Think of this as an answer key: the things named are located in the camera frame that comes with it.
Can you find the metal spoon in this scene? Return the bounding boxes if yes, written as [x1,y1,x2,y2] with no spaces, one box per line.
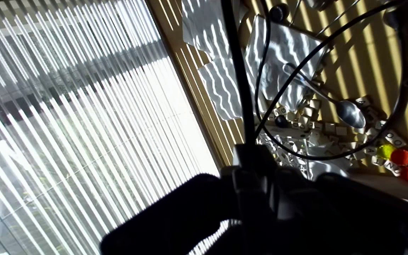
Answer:
[282,64,367,129]

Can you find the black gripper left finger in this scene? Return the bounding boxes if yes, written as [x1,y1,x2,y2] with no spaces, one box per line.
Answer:
[100,175,236,255]

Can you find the white window blinds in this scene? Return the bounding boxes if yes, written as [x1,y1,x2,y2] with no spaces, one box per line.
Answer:
[0,0,223,255]

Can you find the striped grey cloth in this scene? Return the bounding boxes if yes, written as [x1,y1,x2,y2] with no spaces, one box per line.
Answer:
[182,0,321,121]

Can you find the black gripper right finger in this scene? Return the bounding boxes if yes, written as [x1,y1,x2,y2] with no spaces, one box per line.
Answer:
[309,175,408,255]

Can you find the white patterned cloth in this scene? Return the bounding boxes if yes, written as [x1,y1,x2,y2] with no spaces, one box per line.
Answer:
[263,122,353,180]

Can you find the black cable loop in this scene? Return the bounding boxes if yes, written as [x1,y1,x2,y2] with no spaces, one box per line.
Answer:
[220,0,408,162]

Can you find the yellow ball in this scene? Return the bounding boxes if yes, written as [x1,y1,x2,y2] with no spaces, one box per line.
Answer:
[379,143,396,160]

